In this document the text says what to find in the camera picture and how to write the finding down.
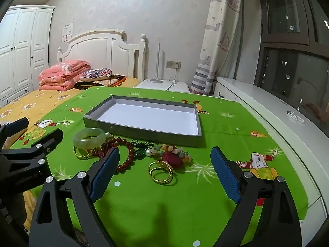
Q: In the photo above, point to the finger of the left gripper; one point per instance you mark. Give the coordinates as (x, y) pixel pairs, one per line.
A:
(44, 146)
(12, 131)

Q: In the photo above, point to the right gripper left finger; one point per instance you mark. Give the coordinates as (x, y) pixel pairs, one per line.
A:
(51, 223)

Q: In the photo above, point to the thin gold bangles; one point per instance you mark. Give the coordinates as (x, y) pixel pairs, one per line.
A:
(85, 154)

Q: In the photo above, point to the pale green jade bangle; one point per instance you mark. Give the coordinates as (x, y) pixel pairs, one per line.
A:
(89, 138)

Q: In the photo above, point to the black cord green pendant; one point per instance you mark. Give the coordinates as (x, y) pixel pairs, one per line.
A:
(139, 149)

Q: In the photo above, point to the gold bangle pair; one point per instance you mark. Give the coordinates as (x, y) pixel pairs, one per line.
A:
(161, 172)

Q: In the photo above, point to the red rose pendant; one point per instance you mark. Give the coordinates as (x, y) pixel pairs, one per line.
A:
(173, 160)

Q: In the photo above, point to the yellow floral bedsheet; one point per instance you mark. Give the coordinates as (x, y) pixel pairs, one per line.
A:
(38, 103)

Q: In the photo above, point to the folded pink quilt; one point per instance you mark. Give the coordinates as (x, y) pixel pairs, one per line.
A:
(62, 76)

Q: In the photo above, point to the white window cabinet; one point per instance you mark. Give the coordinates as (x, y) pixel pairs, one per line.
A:
(305, 145)

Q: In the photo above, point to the patterned pillow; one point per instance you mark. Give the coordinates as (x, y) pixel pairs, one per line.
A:
(96, 75)

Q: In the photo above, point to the white wardrobe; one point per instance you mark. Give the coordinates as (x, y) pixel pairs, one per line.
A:
(25, 33)

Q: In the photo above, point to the black orange blanket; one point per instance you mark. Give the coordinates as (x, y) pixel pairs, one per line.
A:
(115, 80)

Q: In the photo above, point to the green cartoon cloth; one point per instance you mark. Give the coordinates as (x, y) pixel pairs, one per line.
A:
(194, 208)

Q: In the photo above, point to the white bed headboard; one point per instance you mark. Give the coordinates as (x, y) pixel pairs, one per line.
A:
(105, 48)

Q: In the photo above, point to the grey shallow tray box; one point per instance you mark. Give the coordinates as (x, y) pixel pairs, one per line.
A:
(147, 119)

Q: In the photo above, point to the white nightstand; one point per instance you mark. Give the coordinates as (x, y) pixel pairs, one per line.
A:
(181, 87)

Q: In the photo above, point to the dark framed window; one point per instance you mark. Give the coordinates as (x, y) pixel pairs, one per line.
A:
(293, 61)

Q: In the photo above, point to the sailboat print curtain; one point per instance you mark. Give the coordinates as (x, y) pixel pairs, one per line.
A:
(219, 33)

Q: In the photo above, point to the wall paper notices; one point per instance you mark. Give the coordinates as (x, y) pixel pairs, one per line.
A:
(67, 32)

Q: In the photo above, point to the wall power socket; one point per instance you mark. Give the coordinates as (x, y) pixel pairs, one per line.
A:
(173, 65)

